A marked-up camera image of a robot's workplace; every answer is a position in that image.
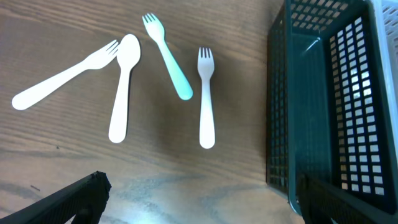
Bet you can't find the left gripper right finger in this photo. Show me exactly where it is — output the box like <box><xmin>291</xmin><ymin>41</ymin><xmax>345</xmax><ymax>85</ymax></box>
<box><xmin>297</xmin><ymin>175</ymin><xmax>373</xmax><ymax>224</ymax></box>

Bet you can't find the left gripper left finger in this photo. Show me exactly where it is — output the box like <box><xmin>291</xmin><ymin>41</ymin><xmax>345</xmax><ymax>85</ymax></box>
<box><xmin>1</xmin><ymin>171</ymin><xmax>111</xmax><ymax>224</ymax></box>

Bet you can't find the white fork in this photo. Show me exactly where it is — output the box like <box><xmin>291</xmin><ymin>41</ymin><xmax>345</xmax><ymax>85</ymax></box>
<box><xmin>197</xmin><ymin>47</ymin><xmax>215</xmax><ymax>149</ymax></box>
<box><xmin>12</xmin><ymin>40</ymin><xmax>119</xmax><ymax>110</ymax></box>

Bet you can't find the white spoon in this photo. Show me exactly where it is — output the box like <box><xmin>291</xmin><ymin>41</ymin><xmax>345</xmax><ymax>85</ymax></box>
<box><xmin>108</xmin><ymin>34</ymin><xmax>141</xmax><ymax>143</ymax></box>

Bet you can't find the mint green plastic fork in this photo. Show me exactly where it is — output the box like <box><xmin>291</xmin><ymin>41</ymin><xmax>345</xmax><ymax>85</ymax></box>
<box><xmin>142</xmin><ymin>13</ymin><xmax>193</xmax><ymax>100</ymax></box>

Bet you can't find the dark green plastic basket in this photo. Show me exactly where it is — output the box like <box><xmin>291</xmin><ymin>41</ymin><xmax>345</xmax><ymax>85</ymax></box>
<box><xmin>266</xmin><ymin>0</ymin><xmax>397</xmax><ymax>223</ymax></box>

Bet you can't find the clear white plastic basket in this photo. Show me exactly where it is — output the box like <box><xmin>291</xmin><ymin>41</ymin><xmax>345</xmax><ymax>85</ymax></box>
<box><xmin>371</xmin><ymin>0</ymin><xmax>398</xmax><ymax>119</ymax></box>

